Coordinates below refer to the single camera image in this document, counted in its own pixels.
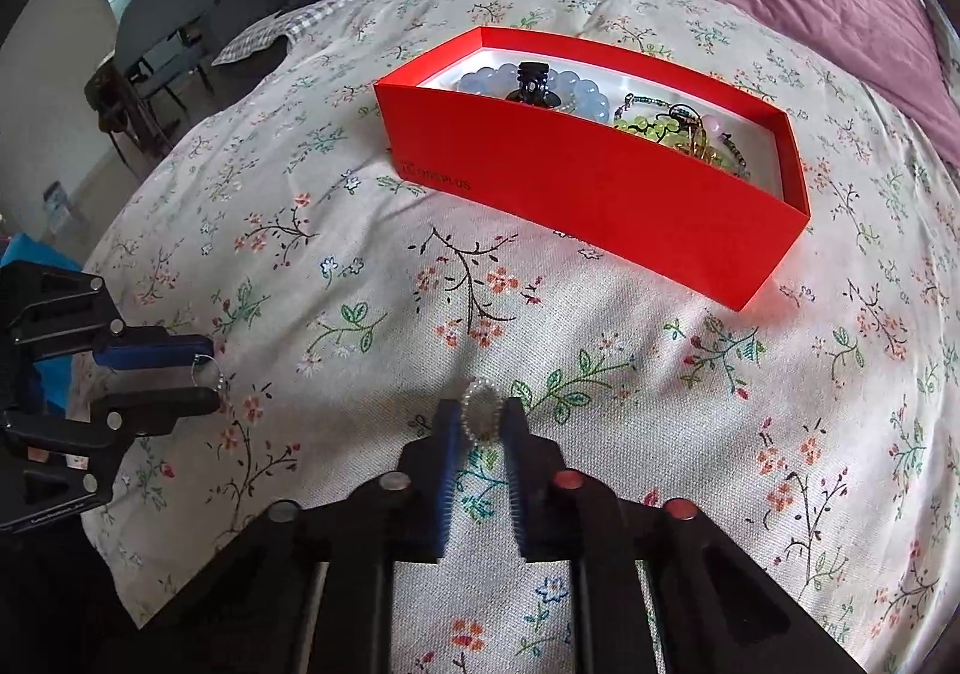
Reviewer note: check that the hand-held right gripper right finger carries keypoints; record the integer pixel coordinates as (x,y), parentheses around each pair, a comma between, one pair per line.
(517,449)

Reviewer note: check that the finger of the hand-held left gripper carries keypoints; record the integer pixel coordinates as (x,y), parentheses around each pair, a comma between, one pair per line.
(172,408)
(150,351)

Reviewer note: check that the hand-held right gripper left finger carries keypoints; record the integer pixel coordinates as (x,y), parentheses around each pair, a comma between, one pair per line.
(448,449)

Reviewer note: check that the thin silver hoop earring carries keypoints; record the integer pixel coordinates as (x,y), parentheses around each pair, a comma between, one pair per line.
(217,381)

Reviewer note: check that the red cardboard box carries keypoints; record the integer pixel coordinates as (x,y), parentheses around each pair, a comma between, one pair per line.
(600,209)

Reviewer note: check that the black hair claw clip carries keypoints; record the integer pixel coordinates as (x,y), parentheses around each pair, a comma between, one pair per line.
(534,89)

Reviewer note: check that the blue object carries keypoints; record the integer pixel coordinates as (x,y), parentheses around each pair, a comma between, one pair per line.
(30,248)

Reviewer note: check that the floral bedsheet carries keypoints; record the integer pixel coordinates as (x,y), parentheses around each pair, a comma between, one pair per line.
(300,269)

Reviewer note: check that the small light blue packet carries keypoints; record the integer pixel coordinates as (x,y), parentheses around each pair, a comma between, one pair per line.
(58,203)

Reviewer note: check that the grey checked cloth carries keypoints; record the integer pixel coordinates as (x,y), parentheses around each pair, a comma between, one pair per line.
(255,40)

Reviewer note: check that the grey chair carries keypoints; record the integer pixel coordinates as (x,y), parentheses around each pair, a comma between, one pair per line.
(161,21)

